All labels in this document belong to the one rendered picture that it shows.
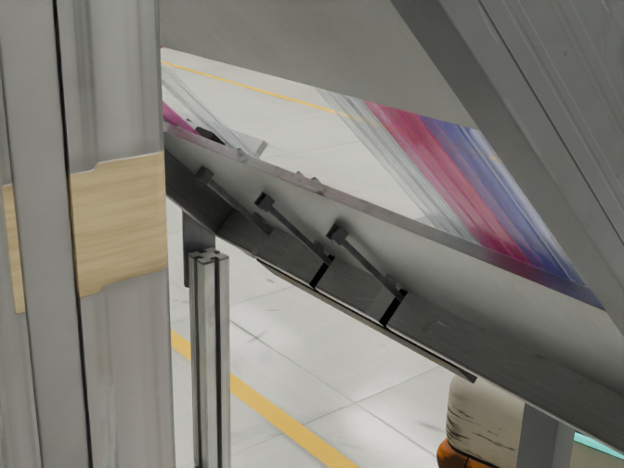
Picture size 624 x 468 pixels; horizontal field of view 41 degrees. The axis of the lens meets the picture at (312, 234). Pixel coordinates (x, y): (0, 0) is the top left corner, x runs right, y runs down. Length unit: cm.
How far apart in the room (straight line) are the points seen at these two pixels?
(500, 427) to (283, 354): 78
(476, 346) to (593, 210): 49
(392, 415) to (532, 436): 71
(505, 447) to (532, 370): 85
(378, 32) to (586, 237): 12
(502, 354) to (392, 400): 127
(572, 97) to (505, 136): 2
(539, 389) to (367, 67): 41
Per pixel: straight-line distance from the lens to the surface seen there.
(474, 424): 160
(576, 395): 72
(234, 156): 78
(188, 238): 110
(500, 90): 24
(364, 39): 37
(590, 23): 27
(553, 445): 128
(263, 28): 44
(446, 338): 79
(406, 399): 203
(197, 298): 113
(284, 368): 213
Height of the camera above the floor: 106
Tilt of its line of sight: 21 degrees down
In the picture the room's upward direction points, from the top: 2 degrees clockwise
